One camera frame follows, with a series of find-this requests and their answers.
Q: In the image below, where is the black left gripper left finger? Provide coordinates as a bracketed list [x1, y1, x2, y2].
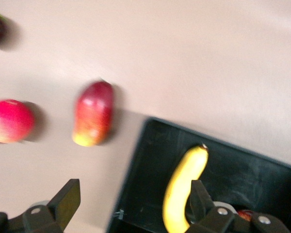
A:
[0, 179, 81, 233]

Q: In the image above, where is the black plastic box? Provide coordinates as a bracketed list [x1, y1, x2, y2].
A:
[106, 116, 291, 233]

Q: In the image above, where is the yellow banana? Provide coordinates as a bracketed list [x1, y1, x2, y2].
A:
[162, 143, 209, 233]

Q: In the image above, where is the small red apple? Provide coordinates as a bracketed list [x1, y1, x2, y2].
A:
[236, 210, 255, 222]

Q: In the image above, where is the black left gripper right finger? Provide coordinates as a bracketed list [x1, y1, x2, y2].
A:
[186, 180, 291, 233]

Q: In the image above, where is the large red round apple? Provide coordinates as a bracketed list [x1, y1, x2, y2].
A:
[0, 99, 36, 144]

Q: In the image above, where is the red yellow mango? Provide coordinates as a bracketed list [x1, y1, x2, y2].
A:
[72, 81, 114, 148]

